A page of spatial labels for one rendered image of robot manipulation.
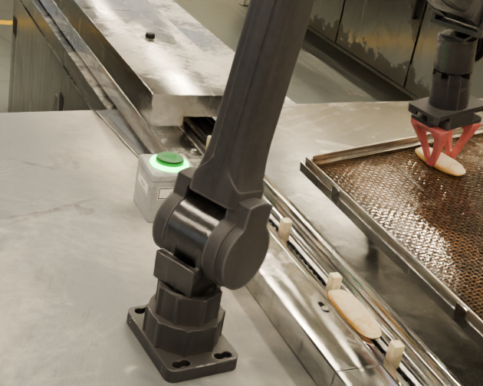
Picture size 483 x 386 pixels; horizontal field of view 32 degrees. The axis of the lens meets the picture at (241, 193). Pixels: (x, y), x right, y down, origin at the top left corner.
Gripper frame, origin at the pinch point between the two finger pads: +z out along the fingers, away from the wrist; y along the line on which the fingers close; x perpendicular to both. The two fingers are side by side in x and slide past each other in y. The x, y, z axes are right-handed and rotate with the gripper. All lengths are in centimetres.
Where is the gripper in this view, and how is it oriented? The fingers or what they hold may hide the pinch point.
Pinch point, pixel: (440, 157)
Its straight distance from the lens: 132.0
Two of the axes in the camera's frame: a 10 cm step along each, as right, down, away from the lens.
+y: -8.6, 2.4, -4.4
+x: 5.0, 4.3, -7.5
